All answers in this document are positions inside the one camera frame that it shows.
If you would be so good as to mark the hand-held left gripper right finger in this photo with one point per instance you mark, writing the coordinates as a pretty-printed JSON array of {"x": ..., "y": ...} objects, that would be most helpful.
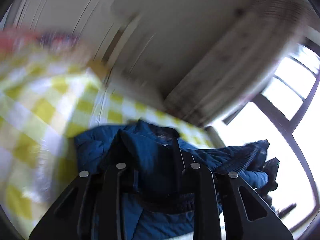
[{"x": 205, "y": 205}]

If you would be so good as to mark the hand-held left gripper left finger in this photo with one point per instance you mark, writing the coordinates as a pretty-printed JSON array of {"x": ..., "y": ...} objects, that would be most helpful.
[{"x": 112, "y": 192}]

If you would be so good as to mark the blue quilted puffer jacket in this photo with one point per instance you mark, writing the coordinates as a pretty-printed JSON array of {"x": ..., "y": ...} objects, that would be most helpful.
[{"x": 155, "y": 160}]

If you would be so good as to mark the dark framed window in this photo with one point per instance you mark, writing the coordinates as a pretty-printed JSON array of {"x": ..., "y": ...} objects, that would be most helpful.
[{"x": 285, "y": 127}]

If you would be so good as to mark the yellow checked bed sheet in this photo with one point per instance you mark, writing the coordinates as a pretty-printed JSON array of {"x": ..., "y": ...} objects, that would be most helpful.
[{"x": 37, "y": 110}]

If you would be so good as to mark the printed beige curtain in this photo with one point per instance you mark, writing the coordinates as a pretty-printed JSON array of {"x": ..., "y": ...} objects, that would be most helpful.
[{"x": 225, "y": 67}]

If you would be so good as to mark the pink blanket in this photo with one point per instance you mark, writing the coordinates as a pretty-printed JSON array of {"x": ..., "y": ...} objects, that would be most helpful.
[{"x": 15, "y": 40}]

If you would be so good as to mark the white wooden bed headboard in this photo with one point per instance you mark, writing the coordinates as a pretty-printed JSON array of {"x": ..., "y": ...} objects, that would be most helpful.
[{"x": 75, "y": 10}]

